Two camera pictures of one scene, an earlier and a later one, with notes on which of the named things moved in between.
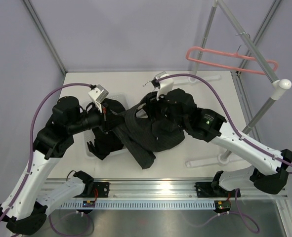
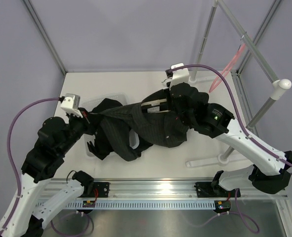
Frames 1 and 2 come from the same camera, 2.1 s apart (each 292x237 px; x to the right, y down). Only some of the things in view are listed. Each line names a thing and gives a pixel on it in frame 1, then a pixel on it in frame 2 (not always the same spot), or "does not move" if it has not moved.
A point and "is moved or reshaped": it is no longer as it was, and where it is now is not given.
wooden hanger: [141, 113] is moved or reshaped
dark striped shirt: [152, 125] is moved or reshaped
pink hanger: [221, 66] -> [227, 68]
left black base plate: [100, 189] does not move
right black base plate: [205, 189] does not move
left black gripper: [104, 118] -> [86, 116]
